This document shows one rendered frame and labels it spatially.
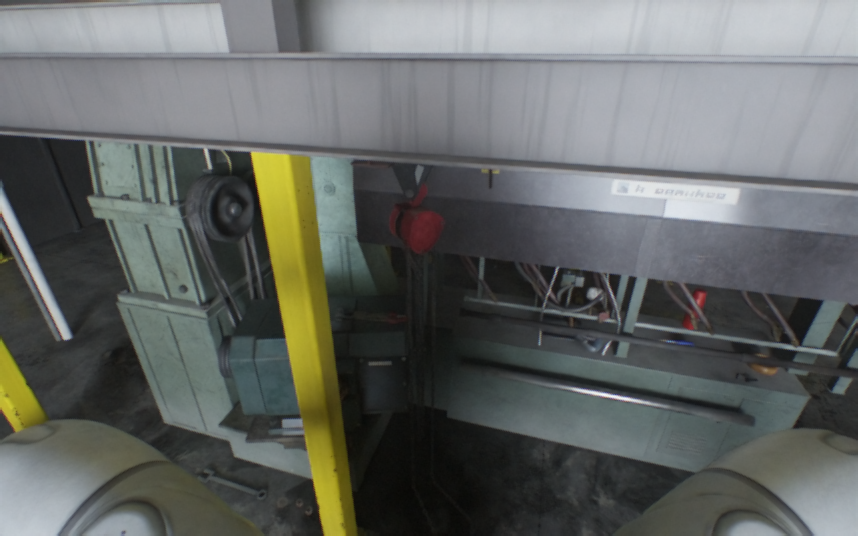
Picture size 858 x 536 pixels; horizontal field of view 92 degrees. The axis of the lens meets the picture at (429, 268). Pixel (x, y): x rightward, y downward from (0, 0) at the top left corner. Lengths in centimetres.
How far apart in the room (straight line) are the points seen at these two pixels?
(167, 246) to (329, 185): 77
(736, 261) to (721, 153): 117
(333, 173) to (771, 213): 184
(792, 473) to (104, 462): 64
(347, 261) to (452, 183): 76
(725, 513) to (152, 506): 45
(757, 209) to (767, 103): 111
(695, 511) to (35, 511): 56
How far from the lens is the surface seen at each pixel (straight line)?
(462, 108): 89
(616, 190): 188
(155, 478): 50
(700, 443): 257
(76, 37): 213
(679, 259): 201
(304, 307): 118
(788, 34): 138
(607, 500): 243
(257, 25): 103
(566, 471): 246
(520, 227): 190
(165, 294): 231
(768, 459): 55
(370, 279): 229
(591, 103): 88
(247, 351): 190
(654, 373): 225
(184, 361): 247
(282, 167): 104
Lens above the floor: 189
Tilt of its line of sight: 27 degrees down
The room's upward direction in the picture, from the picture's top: straight up
